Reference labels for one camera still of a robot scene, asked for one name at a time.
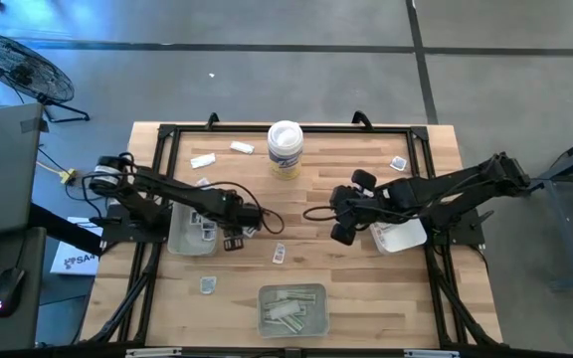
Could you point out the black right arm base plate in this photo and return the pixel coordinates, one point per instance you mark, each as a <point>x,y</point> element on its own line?
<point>465,229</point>

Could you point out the yellow power plug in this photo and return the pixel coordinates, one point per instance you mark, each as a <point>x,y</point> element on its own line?
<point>67,176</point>

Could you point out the black bar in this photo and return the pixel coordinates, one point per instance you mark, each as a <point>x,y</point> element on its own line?
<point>57,226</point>

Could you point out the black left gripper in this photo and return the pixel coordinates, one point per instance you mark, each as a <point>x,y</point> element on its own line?
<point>247,219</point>

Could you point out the small grey plastic tray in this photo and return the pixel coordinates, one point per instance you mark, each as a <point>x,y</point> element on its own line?
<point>184,241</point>

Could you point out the dark grey desk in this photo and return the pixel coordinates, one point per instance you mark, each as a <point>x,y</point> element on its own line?
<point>13,333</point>

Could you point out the blue-grey metal table frame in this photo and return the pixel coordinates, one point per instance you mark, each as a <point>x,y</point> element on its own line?
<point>561,224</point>

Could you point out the black aluminium table frame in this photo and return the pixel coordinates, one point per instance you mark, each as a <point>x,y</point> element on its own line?
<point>366,129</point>

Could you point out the white drug facts packet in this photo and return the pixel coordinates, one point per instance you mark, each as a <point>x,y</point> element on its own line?
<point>250,232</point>

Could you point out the long white bandage wrapper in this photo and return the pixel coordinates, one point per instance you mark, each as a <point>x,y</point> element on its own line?
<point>284,309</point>

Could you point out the grey box with tape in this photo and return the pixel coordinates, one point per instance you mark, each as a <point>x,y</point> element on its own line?
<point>3,169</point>

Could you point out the black floor fan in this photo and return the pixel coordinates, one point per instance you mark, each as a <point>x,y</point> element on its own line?
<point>20,69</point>

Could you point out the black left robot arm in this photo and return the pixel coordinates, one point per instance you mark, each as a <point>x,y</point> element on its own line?
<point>177,191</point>

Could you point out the white printed paper sheet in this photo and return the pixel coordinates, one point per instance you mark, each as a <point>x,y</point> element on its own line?
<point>75,261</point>

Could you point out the translucent grey plastic tray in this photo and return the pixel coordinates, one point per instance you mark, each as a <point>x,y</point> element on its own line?
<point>316,325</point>

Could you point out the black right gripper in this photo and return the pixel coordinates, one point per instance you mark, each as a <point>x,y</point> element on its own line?
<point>353,206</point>

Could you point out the white plastic tray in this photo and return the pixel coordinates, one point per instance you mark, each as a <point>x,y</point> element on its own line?
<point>408,236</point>

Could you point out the black computer mouse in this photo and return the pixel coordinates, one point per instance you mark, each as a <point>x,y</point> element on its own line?
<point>8,293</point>

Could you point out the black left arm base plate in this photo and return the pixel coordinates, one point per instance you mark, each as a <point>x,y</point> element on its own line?
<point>127,232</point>

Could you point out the yellow disinfecting wipes canister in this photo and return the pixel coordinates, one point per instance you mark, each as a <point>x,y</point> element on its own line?
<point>285,144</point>

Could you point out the grey striped bandage strip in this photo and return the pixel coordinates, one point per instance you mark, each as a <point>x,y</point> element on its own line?
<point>299,297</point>
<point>292,324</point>
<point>269,318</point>

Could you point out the silver metal bracket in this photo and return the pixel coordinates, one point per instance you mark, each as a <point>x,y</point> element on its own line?
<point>152,353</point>
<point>431,353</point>

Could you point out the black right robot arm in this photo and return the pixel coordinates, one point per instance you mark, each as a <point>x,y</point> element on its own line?
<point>445,189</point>

